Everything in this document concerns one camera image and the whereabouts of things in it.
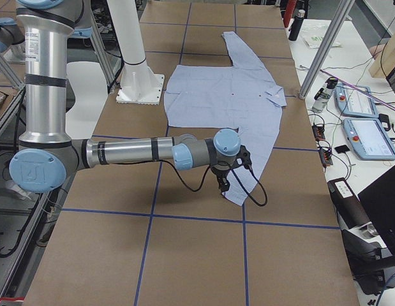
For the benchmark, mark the teach pendant tablet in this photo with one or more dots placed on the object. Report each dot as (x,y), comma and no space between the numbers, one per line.
(368,139)
(353,103)

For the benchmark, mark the small orange circuit board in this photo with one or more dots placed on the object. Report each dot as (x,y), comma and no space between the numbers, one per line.
(318,132)

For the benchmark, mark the white paper green print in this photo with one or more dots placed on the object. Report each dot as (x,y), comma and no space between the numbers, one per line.
(313,35)

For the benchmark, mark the black water bottle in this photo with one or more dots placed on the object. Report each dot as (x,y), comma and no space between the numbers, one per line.
(296,25)

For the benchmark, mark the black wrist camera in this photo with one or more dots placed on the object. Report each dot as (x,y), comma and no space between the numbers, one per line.
(245,158)

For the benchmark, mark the black brown device box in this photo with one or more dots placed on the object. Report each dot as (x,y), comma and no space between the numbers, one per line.
(347,204)

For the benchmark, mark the metal rod stand green tip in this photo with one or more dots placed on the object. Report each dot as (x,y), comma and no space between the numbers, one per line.
(353,87)

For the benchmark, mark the black monitor screen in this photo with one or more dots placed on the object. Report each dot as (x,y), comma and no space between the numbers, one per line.
(378,201)

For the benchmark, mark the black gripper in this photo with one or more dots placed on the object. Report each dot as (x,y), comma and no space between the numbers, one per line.
(220,174)

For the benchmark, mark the aluminium frame post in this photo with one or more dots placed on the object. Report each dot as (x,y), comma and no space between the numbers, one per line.
(333,29)

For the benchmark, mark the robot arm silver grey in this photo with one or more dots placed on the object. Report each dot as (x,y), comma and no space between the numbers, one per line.
(47,155)
(11,36)

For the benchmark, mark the red cylinder bottle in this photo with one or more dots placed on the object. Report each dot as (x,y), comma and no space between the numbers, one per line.
(289,10)

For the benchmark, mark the upper teach pendant tablet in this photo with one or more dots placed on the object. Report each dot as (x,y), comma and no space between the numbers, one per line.
(353,103)

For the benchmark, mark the light blue striped shirt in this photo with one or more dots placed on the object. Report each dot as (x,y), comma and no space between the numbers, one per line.
(243,97)

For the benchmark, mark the white pedestal column with base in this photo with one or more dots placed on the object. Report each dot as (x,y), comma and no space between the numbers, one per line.
(138,83)

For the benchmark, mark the lower teach pendant tablet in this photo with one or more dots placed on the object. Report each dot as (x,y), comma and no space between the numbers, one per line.
(368,139)

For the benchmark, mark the clear plastic bottle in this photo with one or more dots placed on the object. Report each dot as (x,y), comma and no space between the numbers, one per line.
(324,94)

